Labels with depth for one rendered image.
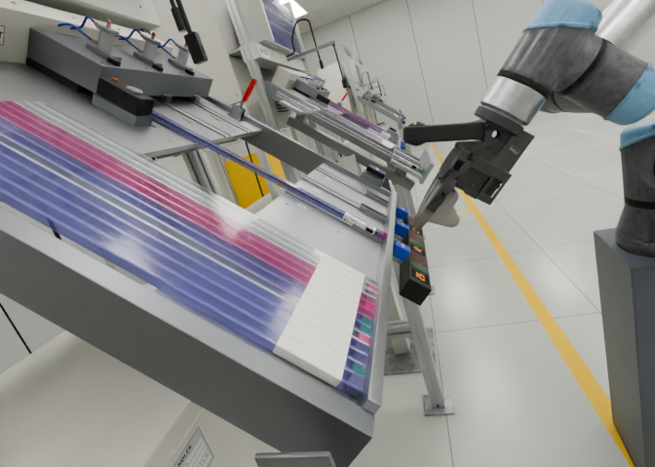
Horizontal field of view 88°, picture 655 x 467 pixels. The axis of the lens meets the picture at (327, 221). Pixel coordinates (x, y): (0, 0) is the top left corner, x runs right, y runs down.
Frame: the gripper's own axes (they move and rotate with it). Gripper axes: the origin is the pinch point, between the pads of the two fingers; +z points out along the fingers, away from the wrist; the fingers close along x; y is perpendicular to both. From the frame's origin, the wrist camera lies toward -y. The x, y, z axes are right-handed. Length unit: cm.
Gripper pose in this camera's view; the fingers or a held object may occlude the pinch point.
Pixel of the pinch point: (415, 222)
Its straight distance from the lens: 59.3
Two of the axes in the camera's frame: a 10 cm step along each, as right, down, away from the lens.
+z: -4.3, 8.2, 3.8
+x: 2.0, -3.2, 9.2
